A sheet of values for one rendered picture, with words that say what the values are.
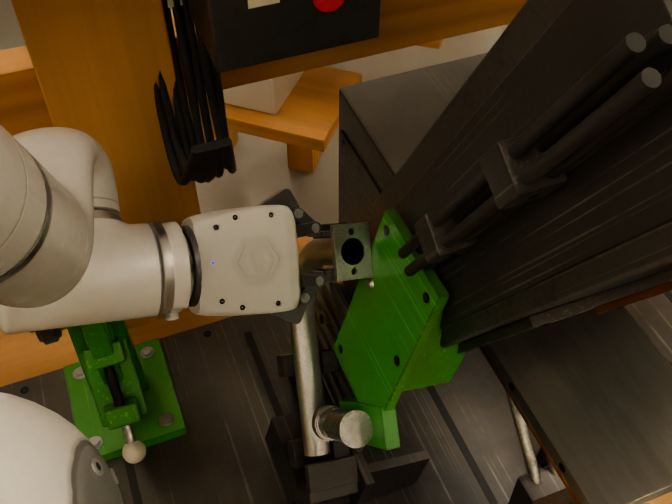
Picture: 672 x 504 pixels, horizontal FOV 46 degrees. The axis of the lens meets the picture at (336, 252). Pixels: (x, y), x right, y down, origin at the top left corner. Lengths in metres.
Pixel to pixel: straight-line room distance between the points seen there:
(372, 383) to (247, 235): 0.21
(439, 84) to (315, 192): 1.67
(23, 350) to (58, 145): 0.62
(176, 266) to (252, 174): 1.99
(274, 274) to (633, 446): 0.37
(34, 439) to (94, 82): 0.67
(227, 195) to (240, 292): 1.89
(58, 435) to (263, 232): 0.49
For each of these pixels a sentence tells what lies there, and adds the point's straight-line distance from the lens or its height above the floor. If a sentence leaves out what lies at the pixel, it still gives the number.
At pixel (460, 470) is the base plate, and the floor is 0.90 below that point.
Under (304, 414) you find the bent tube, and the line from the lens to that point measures 0.91.
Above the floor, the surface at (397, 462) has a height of 0.96.
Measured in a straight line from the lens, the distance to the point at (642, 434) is 0.82.
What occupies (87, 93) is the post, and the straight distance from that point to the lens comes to 0.90.
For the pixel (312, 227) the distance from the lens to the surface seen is 0.77.
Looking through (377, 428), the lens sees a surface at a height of 1.09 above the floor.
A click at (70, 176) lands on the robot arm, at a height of 1.43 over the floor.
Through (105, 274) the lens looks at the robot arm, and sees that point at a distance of 0.68.
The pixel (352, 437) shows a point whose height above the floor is 1.08.
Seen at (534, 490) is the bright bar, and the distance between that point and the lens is 0.90.
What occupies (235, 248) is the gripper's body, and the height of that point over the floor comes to 1.27.
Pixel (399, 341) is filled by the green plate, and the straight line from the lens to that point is 0.75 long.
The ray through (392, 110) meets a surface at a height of 1.24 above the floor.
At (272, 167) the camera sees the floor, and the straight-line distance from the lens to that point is 2.69.
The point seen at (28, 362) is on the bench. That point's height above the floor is 0.88.
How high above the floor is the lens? 1.80
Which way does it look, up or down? 48 degrees down
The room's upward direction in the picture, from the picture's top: straight up
